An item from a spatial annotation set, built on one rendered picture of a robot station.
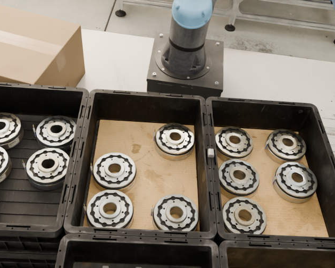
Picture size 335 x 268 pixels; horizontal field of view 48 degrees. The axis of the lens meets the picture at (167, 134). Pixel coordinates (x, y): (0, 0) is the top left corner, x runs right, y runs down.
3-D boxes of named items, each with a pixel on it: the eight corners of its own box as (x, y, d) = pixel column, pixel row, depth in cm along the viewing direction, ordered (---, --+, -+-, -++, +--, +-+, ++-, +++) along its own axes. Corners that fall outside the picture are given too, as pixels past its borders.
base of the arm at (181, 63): (168, 41, 133) (170, 17, 126) (209, 52, 132) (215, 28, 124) (155, 68, 124) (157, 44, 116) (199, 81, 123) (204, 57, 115)
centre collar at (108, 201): (99, 199, 85) (99, 198, 84) (121, 199, 85) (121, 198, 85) (98, 219, 81) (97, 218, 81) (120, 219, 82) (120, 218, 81)
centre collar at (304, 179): (284, 170, 95) (285, 168, 94) (303, 170, 95) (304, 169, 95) (289, 186, 91) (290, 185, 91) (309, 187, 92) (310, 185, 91)
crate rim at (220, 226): (203, 102, 101) (205, 95, 99) (312, 109, 103) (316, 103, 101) (215, 244, 75) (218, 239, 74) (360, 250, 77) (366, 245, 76)
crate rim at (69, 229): (90, 94, 99) (90, 88, 97) (203, 102, 101) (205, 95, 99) (63, 238, 73) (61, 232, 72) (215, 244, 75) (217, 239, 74)
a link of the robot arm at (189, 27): (164, 43, 117) (168, 5, 106) (174, 19, 125) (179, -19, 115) (202, 52, 116) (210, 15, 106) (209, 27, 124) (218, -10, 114)
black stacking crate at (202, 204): (93, 119, 106) (90, 90, 98) (198, 126, 108) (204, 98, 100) (69, 257, 81) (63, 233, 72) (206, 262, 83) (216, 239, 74)
